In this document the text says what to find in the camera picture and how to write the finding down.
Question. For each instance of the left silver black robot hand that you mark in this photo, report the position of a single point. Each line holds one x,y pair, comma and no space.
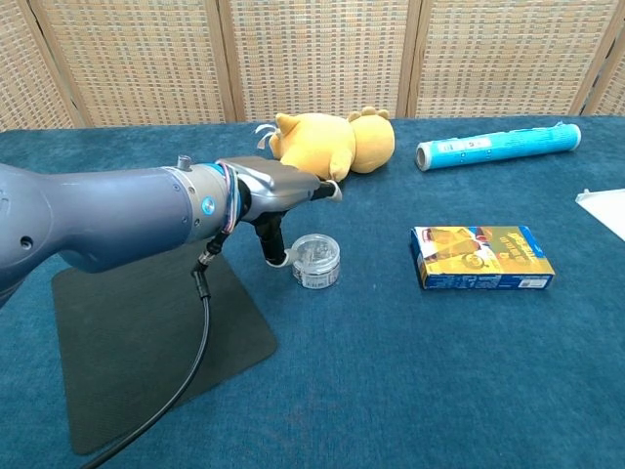
273,181

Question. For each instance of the small transparent round container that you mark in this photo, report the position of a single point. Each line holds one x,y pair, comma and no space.
316,261

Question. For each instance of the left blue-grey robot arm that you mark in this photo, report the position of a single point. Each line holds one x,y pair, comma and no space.
112,215

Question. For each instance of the yellow blue snack box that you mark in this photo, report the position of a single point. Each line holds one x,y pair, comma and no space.
481,256

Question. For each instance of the white flat box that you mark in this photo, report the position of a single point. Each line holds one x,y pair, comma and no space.
608,210

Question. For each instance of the yellow plush toy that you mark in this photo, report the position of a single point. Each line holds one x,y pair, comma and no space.
332,141

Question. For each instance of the woven bamboo folding screen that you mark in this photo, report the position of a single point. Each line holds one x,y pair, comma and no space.
312,58

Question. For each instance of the black mouse pad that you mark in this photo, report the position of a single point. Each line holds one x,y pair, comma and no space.
146,352

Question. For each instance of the blue carpet table cover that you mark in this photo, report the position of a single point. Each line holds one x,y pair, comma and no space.
390,366

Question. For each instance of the blue plastic wrap roll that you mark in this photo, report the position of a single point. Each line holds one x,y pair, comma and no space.
498,145

